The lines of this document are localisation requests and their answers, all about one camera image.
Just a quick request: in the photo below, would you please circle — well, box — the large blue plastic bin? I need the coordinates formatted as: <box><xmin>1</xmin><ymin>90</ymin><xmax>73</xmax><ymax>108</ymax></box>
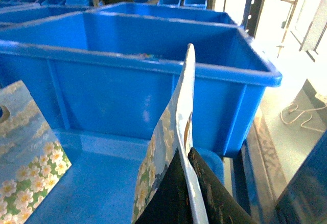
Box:
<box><xmin>1</xmin><ymin>12</ymin><xmax>282</xmax><ymax>158</ymax></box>

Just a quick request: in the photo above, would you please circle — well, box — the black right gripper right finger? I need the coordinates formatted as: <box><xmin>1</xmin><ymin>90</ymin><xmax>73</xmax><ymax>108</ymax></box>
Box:
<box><xmin>188</xmin><ymin>147</ymin><xmax>256</xmax><ymax>223</ymax></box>

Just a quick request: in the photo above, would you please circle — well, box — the white cable on floor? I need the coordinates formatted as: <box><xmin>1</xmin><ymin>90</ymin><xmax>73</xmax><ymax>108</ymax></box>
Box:
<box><xmin>280</xmin><ymin>102</ymin><xmax>327</xmax><ymax>132</ymax></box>

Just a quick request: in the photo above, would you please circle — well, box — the blue plastic tray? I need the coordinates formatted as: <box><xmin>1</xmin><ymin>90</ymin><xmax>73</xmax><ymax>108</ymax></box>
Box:
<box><xmin>24</xmin><ymin>128</ymin><xmax>225</xmax><ymax>224</ymax></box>

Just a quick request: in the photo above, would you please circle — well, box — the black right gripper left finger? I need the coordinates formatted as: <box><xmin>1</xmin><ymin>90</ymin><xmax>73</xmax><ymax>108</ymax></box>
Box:
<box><xmin>136</xmin><ymin>151</ymin><xmax>193</xmax><ymax>224</ymax></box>

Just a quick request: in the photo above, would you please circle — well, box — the flower gift bag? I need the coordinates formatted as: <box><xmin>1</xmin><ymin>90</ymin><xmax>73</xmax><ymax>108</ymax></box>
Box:
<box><xmin>1</xmin><ymin>81</ymin><xmax>72</xmax><ymax>223</ymax></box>
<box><xmin>131</xmin><ymin>43</ymin><xmax>209</xmax><ymax>223</ymax></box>

